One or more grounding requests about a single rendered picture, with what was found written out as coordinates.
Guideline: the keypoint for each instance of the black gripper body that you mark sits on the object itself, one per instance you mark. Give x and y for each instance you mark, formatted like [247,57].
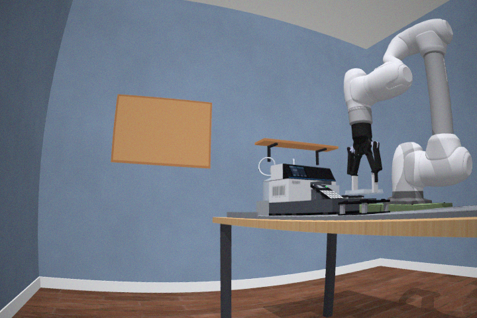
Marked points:
[362,133]

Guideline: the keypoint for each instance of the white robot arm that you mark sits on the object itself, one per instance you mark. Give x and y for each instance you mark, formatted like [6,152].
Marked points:
[445,162]

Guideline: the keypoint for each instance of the grey l-shaped raised edge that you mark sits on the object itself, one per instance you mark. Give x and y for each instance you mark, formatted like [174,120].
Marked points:
[244,215]

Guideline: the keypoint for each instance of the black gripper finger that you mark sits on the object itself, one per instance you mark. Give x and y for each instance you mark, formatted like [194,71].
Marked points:
[353,165]
[374,162]

